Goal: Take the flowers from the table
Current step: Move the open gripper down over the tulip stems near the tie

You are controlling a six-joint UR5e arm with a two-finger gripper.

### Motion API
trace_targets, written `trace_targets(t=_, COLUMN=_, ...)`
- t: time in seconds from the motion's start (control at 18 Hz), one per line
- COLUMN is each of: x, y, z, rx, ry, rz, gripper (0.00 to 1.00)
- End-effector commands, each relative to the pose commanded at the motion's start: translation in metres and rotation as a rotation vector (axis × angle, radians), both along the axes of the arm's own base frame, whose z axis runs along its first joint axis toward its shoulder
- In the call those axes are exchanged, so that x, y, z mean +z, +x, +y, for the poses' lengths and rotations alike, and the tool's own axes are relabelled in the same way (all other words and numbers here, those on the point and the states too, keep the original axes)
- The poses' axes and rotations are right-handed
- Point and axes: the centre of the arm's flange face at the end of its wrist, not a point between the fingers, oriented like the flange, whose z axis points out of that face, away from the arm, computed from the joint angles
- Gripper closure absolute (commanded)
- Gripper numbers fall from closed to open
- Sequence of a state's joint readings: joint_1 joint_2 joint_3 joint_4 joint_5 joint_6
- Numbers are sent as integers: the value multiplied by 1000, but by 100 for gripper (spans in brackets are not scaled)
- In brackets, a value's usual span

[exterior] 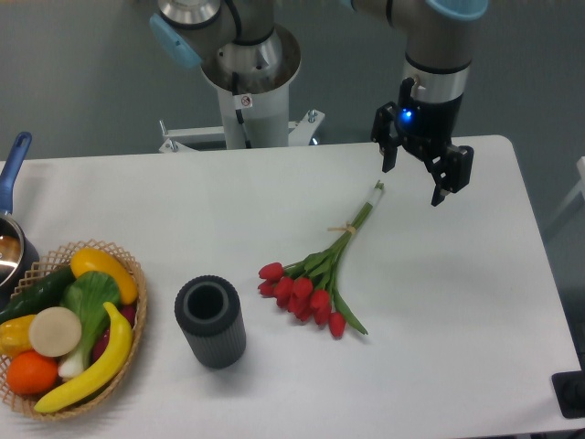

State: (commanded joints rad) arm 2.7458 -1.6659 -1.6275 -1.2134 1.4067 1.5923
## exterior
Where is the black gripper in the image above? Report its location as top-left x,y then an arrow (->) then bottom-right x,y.
370,77 -> 473,207

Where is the red tulip bouquet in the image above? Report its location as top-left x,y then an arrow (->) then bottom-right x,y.
258,181 -> 385,339

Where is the dark grey ribbed vase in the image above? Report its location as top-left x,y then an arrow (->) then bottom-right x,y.
175,275 -> 247,369

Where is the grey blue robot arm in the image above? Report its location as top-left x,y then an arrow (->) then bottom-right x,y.
149,1 -> 487,205

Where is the white furniture at right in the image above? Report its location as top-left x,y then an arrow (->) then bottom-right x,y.
542,156 -> 584,242

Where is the black device at edge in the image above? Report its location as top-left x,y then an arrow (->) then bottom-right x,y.
551,370 -> 584,419

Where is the red vegetable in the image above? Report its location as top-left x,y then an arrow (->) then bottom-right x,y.
91,305 -> 136,363

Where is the green bok choy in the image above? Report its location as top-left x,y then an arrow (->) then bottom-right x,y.
58,271 -> 121,380

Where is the woven wicker basket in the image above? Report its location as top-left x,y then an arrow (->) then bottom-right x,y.
1,240 -> 147,421

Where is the dark green cucumber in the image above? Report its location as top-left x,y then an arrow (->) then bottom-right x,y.
1,266 -> 76,323

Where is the beige round disc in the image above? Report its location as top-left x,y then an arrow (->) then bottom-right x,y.
28,306 -> 81,358

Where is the yellow banana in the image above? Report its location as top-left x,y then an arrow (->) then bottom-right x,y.
34,302 -> 133,413

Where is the yellow bell pepper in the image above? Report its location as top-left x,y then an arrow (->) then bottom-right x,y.
1,315 -> 36,358

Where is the orange fruit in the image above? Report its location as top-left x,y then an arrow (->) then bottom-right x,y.
6,350 -> 58,395

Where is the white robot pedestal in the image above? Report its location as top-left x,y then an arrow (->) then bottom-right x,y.
153,16 -> 325,153

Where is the blue handled saucepan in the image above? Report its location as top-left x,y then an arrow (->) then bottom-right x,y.
1,132 -> 39,310

